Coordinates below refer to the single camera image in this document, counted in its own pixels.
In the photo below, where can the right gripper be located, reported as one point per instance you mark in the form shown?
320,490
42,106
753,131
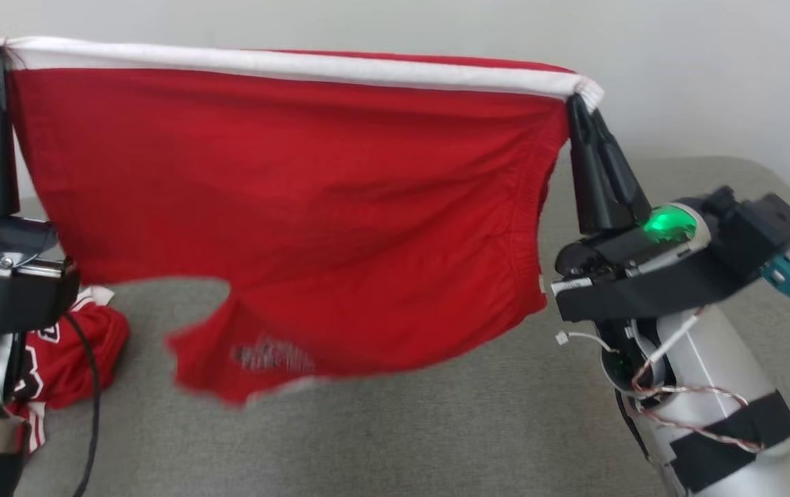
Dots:
671,228

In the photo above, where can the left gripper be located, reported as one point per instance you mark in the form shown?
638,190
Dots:
1,241

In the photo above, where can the red white basketball jersey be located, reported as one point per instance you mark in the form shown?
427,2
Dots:
91,338

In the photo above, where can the red shorts white waistband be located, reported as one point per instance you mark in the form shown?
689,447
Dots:
298,207

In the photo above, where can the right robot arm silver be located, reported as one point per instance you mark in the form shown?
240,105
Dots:
713,373

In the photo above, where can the grey fabric sofa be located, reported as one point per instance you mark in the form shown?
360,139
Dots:
436,428

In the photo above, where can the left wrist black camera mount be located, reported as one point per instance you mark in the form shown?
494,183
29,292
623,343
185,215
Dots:
8,304

